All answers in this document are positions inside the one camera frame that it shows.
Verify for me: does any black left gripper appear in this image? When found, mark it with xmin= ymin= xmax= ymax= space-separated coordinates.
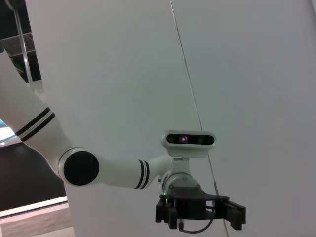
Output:
xmin=155 ymin=185 xmax=247 ymax=231

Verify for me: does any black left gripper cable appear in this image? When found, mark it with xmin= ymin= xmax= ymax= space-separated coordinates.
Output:
xmin=177 ymin=217 xmax=213 ymax=233

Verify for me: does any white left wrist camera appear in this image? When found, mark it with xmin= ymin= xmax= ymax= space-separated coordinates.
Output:
xmin=161 ymin=129 xmax=215 ymax=158

